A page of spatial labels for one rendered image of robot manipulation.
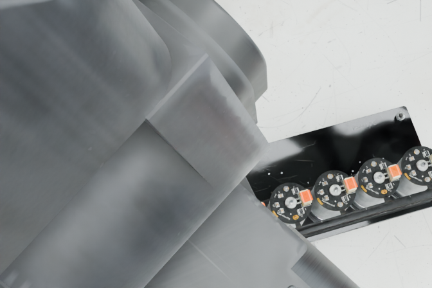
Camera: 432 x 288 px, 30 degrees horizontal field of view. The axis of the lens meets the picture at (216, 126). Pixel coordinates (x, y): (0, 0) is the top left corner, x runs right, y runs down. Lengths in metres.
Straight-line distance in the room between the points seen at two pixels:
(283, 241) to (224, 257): 0.02
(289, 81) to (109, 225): 0.43
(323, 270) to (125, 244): 0.09
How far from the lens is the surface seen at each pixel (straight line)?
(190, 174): 0.16
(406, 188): 0.51
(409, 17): 0.61
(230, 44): 0.17
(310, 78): 0.58
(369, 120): 0.56
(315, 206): 0.50
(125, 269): 0.16
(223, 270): 0.20
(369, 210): 0.49
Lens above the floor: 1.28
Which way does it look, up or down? 71 degrees down
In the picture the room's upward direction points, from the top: 5 degrees clockwise
